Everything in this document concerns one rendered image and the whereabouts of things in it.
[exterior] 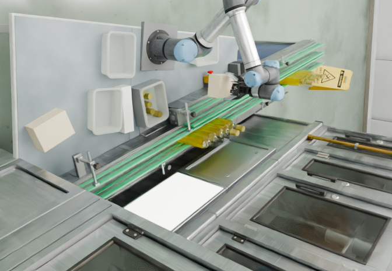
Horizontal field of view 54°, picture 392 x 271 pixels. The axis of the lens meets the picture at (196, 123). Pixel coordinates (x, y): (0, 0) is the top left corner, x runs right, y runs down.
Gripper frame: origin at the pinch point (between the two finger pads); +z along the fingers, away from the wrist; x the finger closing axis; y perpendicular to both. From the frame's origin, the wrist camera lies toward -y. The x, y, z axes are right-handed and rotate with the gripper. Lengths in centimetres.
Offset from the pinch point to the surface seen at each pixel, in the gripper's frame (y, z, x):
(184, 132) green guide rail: 13.5, 15.9, 27.4
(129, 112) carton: 42, 29, 16
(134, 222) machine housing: 99, -44, 32
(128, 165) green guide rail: 53, 15, 38
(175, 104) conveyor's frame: 7.5, 29.5, 14.0
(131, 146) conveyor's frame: 41, 27, 33
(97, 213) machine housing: 102, -30, 33
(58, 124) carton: 83, 27, 17
